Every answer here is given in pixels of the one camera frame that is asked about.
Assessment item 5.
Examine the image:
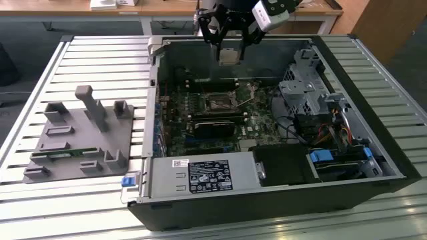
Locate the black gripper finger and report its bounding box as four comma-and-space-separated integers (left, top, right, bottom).
238, 18, 269, 61
197, 6, 233, 62

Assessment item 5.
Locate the silver square CPU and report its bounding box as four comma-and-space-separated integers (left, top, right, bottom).
218, 47, 242, 67

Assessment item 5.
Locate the metal socket cover frame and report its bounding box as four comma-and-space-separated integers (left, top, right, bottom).
237, 81, 262, 107

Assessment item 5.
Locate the thin metal locking lever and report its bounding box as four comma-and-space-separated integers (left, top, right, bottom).
237, 95, 261, 107

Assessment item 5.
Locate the black RAM slot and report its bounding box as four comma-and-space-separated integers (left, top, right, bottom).
190, 115, 246, 119
186, 79, 242, 83
185, 84, 243, 89
190, 117, 247, 121
186, 81, 242, 86
190, 119, 247, 123
186, 76, 242, 81
190, 112, 246, 117

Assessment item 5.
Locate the CPU socket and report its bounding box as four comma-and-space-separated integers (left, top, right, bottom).
202, 91, 242, 115

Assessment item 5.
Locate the perforated metal drive cage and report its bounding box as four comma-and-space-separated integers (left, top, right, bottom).
278, 48, 335, 118

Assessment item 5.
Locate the green motherboard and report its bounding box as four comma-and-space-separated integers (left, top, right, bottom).
157, 74, 295, 158

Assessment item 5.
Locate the black graphics card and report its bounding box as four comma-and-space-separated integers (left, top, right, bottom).
193, 120, 237, 138

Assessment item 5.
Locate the wooden cabinet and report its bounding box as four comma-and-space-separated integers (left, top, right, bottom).
333, 0, 427, 65

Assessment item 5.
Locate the wooden desk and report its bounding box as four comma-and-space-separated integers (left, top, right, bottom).
0, 2, 345, 36

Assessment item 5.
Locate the blue disk carrier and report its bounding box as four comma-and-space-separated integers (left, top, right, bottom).
309, 148, 335, 165

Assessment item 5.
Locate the black plastic shroud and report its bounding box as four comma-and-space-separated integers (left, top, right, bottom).
251, 144, 322, 188

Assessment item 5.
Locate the grey parts rack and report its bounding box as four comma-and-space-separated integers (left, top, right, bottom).
22, 84, 137, 185

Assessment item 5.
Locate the grey power supply unit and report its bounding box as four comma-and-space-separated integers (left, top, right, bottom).
138, 156, 265, 201

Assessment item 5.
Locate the green RAM stick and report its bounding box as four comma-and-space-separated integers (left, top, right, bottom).
46, 147, 101, 159

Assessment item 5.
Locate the blue case latch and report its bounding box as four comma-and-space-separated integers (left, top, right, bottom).
122, 176, 139, 188

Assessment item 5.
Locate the black open PC case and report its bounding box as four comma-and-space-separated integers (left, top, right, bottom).
126, 33, 422, 232

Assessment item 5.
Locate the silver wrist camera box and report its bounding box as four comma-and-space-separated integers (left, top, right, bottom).
251, 0, 298, 33

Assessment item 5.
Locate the black cable bundle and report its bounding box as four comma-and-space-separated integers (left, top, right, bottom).
273, 114, 309, 145

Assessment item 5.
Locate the coloured wire bundle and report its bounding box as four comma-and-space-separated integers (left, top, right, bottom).
313, 107, 355, 147

